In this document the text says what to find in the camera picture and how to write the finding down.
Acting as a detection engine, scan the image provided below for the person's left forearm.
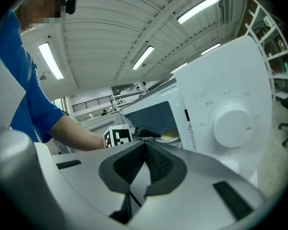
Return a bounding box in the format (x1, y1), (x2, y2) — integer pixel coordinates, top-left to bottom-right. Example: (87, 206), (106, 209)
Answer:
(48, 115), (106, 152)

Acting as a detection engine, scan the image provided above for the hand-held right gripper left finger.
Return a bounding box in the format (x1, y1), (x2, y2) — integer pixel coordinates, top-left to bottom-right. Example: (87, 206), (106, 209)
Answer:
(35, 139), (147, 230)

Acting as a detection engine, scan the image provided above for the black head camera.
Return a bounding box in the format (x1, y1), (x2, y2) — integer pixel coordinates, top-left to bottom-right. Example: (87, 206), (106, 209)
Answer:
(65, 0), (78, 15)

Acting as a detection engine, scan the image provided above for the person's head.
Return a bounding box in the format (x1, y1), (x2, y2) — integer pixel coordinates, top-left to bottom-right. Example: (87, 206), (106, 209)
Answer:
(14, 0), (67, 32)

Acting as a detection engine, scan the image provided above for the ceiling light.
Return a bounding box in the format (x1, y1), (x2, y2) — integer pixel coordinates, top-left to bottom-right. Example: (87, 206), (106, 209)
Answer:
(170, 62), (188, 74)
(177, 0), (220, 25)
(200, 43), (222, 56)
(131, 45), (155, 71)
(37, 42), (64, 80)

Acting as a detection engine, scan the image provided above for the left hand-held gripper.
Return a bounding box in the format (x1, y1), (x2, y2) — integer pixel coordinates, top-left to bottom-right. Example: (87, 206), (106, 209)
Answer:
(103, 123), (162, 150)

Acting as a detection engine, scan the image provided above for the white microwave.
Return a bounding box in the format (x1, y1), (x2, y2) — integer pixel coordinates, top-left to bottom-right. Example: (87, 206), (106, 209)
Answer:
(79, 35), (276, 188)

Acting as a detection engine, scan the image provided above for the black metal railing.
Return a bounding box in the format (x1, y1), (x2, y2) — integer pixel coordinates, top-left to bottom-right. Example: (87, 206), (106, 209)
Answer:
(72, 95), (114, 113)

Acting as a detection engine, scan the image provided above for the ceiling air vent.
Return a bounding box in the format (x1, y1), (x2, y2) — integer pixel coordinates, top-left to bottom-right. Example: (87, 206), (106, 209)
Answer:
(221, 0), (232, 25)

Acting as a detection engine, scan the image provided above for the white plate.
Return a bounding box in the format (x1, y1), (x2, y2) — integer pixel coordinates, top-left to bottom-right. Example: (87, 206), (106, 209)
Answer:
(155, 129), (183, 144)

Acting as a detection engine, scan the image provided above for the person's blue shirt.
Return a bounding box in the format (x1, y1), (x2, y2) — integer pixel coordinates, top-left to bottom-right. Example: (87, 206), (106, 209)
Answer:
(0, 8), (66, 144)

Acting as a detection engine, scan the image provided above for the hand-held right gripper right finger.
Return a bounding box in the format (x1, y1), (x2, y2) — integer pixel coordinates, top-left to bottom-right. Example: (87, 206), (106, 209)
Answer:
(131, 139), (267, 230)

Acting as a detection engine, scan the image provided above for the white metal shelf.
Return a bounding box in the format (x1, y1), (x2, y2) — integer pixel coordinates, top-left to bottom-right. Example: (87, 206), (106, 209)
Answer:
(244, 0), (288, 98)
(111, 81), (148, 110)

